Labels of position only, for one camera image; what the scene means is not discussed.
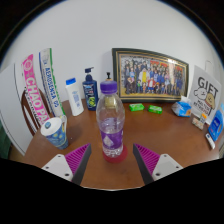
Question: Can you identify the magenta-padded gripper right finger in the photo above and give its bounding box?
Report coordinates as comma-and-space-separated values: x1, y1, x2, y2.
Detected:
132, 143, 184, 186

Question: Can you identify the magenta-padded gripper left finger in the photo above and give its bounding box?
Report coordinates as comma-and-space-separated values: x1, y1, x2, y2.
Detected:
41, 143, 93, 186

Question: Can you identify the clear purple-capped water bottle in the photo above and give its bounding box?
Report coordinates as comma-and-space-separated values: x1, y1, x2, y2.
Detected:
95, 80, 126, 158

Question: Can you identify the blue starry print paper cup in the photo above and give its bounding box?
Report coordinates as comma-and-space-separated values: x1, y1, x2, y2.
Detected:
40, 114, 70, 150

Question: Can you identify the small green packet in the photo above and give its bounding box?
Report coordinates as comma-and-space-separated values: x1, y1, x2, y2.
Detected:
128, 102, 146, 112
147, 104, 164, 115

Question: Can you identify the small white tube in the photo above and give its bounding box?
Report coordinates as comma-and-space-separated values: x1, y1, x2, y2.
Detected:
204, 133, 217, 150

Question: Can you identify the small brown box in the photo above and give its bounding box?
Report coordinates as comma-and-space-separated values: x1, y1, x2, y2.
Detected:
191, 113, 208, 131

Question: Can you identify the white bottle with blue cap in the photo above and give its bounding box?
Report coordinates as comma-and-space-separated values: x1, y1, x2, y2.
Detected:
64, 77, 85, 117

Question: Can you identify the blue detergent bottle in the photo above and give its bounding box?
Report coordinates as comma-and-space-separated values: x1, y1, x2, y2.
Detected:
207, 103, 224, 143

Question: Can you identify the dark blue pump bottle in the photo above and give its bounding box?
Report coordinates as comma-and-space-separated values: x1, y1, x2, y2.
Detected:
82, 67, 99, 112

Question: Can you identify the white refrigerator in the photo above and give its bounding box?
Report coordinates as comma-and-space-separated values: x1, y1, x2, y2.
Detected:
0, 63, 34, 157

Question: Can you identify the white blue shuttlecock tube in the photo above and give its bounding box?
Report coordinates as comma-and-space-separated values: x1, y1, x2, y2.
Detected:
38, 47, 66, 118

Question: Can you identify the white paper gift bag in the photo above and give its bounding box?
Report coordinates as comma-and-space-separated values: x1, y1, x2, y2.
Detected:
187, 65, 222, 125

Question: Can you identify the framed group photo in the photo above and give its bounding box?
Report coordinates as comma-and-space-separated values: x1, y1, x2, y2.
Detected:
111, 47, 190, 103

